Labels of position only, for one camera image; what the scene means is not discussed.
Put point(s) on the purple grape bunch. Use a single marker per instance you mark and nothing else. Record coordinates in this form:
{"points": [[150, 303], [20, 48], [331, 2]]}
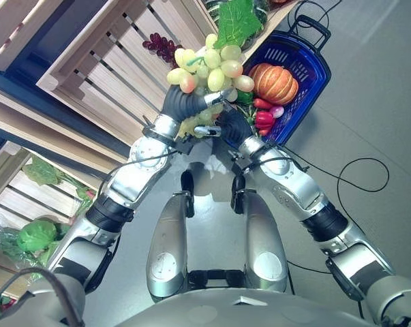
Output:
{"points": [[161, 46]]}

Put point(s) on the pink radish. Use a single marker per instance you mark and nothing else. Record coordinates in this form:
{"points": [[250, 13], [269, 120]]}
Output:
{"points": [[277, 111]]}

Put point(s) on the leafy green vegetable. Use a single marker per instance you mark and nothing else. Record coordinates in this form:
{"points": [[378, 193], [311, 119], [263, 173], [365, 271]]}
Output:
{"points": [[45, 172]]}

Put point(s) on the robot leg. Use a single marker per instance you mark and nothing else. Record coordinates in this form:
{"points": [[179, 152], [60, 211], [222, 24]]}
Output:
{"points": [[166, 245], [264, 245]]}

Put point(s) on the blue plastic shopping basket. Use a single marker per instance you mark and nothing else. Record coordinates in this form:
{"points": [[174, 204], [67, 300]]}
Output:
{"points": [[311, 78]]}

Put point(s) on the green cabbage head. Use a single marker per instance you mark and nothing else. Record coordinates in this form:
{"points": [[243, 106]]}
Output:
{"points": [[36, 235]]}

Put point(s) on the long red chili pepper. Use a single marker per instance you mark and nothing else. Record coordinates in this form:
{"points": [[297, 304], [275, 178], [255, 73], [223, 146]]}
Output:
{"points": [[262, 103]]}

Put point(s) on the red bell pepper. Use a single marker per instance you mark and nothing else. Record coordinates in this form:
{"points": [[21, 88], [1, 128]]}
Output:
{"points": [[263, 118]]}

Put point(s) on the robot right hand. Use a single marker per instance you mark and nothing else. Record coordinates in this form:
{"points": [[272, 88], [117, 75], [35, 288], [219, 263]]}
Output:
{"points": [[236, 127]]}

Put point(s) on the green pepper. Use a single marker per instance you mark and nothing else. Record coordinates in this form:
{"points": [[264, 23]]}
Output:
{"points": [[245, 96]]}

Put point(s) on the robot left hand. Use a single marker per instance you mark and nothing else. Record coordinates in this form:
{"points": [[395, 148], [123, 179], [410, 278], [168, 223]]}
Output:
{"points": [[183, 102]]}

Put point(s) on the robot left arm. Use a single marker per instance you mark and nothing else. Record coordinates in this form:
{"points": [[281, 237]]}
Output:
{"points": [[123, 187]]}

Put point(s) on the robot left leg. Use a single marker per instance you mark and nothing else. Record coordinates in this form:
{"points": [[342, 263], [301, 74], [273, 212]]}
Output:
{"points": [[166, 245]]}

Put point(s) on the robot right leg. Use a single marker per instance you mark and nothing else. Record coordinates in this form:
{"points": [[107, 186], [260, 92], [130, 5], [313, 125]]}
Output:
{"points": [[264, 245]]}

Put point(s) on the orange pumpkin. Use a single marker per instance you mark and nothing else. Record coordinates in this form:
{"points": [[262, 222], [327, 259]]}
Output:
{"points": [[275, 83]]}

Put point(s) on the green grape bunch with leaf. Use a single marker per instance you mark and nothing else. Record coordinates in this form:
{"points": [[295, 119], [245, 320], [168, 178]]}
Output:
{"points": [[215, 78]]}

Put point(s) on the silver robot torso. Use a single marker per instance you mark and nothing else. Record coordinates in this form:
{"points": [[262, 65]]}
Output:
{"points": [[242, 311]]}

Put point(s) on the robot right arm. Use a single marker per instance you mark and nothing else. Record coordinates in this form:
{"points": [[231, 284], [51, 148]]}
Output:
{"points": [[293, 184]]}

